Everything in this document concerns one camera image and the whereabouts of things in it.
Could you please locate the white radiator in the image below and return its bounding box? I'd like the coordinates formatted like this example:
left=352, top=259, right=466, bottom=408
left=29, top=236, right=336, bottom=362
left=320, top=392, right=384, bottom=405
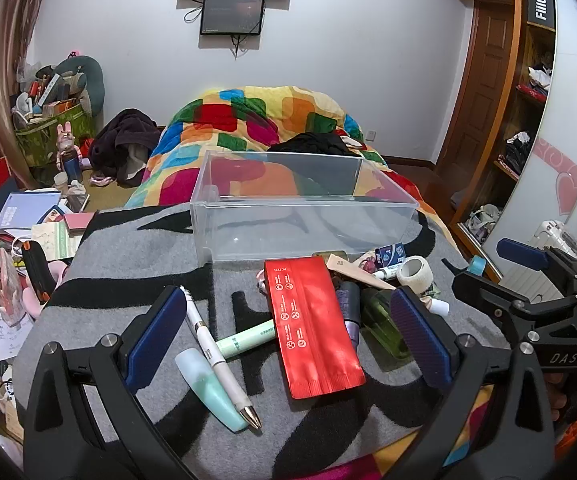
left=501, top=220, right=577, bottom=303

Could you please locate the clear plastic storage box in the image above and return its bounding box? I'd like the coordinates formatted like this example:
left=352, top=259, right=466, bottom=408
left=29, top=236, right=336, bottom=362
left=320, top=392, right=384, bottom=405
left=189, top=150, right=420, bottom=263

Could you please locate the grey plush cushion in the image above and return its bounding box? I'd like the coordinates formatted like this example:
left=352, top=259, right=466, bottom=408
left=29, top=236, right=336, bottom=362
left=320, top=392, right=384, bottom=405
left=36, top=55, right=106, bottom=116

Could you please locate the dark clothes pile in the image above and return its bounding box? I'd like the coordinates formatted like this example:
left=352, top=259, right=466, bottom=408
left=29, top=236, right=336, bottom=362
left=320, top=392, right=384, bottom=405
left=90, top=108, right=162, bottom=183

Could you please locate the pink book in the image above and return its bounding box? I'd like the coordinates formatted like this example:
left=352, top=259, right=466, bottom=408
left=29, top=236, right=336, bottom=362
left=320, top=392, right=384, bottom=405
left=63, top=212, right=96, bottom=233

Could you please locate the person's right hand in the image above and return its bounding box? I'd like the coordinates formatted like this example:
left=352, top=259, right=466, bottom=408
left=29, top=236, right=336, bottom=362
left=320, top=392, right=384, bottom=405
left=543, top=370, right=576, bottom=426

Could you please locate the mint green cosmetic tube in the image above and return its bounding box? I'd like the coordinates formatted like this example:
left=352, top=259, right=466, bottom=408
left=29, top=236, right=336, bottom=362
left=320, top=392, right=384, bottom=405
left=216, top=319, right=275, bottom=360

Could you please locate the white sliding door with hearts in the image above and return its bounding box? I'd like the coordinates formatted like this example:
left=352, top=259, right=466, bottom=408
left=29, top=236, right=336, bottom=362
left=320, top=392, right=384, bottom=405
left=483, top=0, right=577, bottom=281

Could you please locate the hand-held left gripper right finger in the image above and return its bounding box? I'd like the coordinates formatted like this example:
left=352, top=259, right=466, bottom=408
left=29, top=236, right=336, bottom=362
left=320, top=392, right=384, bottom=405
left=383, top=285, right=556, bottom=480

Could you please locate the small blue box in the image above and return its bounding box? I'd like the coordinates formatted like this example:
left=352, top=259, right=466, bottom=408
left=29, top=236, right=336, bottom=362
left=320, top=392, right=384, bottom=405
left=374, top=243, right=407, bottom=268

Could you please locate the purple bottle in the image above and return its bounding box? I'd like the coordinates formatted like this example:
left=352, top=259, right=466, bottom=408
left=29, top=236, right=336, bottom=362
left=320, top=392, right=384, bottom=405
left=337, top=281, right=364, bottom=348

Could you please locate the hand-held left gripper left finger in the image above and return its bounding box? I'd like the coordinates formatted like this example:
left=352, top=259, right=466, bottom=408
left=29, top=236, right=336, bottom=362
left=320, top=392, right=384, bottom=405
left=22, top=286, right=196, bottom=480

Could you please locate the grey and black blanket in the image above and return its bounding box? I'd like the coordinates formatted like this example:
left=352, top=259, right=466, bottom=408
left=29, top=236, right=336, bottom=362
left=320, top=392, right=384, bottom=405
left=13, top=200, right=514, bottom=480

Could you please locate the red foil packet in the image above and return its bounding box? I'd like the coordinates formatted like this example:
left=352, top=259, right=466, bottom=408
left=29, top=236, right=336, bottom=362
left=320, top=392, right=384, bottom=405
left=264, top=256, right=366, bottom=401

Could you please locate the beige bottle with white cap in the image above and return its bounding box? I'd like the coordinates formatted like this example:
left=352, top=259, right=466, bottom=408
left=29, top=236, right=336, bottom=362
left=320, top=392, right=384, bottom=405
left=421, top=295, right=450, bottom=316

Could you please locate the small wall monitor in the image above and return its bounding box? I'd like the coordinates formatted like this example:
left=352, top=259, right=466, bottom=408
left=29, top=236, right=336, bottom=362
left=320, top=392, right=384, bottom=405
left=199, top=0, right=266, bottom=37

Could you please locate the teal capped cosmetic tube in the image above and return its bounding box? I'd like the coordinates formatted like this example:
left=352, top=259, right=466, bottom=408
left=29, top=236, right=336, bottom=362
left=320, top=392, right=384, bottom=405
left=175, top=349, right=250, bottom=432

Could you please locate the beige cream tube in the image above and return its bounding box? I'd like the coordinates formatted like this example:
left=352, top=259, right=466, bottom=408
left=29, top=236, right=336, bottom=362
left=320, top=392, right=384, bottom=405
left=325, top=254, right=396, bottom=291

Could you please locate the pink rabbit toy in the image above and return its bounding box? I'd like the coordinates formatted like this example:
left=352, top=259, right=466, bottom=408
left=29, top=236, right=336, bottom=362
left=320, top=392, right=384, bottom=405
left=56, top=121, right=76, bottom=171

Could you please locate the wooden door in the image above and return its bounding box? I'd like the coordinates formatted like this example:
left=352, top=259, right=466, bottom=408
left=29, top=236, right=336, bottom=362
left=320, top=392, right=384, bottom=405
left=435, top=0, right=514, bottom=176

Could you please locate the blue notebook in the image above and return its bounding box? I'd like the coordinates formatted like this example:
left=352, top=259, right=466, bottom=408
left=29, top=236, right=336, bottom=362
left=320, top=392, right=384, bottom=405
left=0, top=191, right=62, bottom=233

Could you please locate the black box with white print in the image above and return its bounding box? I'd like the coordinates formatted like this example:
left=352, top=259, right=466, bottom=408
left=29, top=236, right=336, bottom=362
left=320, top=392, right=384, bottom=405
left=525, top=0, right=555, bottom=26

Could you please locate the green glass bottle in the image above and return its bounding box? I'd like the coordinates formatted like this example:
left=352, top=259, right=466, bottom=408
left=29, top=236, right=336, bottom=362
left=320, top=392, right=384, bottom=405
left=361, top=287, right=411, bottom=361

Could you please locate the white bandage roll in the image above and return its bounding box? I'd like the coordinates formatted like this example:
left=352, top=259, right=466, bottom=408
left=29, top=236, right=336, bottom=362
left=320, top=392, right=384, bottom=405
left=397, top=255, right=434, bottom=293

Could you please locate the white pen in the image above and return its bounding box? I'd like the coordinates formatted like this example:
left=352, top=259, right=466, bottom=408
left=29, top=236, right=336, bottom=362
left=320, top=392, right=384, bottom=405
left=180, top=286, right=262, bottom=431

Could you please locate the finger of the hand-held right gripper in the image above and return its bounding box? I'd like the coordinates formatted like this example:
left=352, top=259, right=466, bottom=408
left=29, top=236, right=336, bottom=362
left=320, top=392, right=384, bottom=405
left=497, top=237, right=577, bottom=301
left=451, top=270, right=577, bottom=341

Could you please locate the wooden wardrobe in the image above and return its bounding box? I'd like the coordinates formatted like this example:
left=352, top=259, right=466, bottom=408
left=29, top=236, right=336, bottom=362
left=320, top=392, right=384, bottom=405
left=421, top=0, right=556, bottom=271

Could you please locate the black garment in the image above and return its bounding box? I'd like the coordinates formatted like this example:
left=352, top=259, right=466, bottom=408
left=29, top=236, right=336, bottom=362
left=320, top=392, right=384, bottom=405
left=267, top=131, right=364, bottom=157

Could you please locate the black and orange device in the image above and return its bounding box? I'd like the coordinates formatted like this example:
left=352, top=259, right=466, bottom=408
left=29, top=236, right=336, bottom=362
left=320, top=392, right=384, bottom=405
left=21, top=241, right=56, bottom=303

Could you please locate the green patterned book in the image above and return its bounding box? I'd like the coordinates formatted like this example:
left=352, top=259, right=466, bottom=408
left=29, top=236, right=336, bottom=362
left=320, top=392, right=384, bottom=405
left=31, top=222, right=82, bottom=261

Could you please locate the green fabric bag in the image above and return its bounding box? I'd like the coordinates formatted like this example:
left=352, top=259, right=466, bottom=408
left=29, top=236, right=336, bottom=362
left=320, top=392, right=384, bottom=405
left=14, top=105, right=96, bottom=168

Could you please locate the colourful patchwork blanket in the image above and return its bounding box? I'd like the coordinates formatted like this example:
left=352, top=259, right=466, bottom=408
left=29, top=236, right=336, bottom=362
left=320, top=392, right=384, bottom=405
left=124, top=85, right=499, bottom=480

